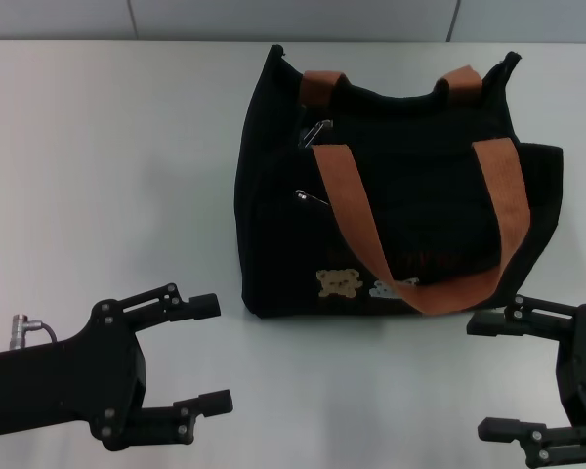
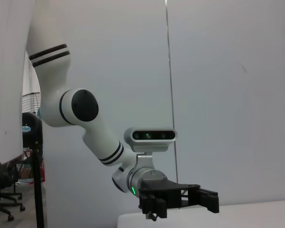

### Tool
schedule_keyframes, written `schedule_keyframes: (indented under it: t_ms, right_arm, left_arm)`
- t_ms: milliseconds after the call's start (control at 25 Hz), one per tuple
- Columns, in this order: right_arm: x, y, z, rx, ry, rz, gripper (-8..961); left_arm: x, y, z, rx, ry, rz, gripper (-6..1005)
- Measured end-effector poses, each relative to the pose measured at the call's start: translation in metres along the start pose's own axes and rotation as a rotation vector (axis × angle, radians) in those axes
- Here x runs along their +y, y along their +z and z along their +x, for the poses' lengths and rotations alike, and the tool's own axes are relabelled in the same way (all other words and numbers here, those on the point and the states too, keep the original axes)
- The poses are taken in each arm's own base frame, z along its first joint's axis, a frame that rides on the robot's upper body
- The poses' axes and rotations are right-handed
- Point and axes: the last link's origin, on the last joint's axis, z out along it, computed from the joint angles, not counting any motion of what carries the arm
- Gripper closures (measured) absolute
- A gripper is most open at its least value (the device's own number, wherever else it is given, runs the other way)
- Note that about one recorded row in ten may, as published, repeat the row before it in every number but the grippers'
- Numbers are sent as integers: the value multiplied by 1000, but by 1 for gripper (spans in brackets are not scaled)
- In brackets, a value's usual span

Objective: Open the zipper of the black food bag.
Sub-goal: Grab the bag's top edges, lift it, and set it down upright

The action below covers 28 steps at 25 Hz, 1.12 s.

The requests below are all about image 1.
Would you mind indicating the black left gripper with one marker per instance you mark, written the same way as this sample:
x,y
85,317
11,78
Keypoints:
x,y
54,386

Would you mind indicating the silver pocket zipper pull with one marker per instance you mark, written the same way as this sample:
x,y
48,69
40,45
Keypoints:
x,y
303,196

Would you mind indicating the silver main zipper pull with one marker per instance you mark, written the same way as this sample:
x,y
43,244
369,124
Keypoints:
x,y
315,131

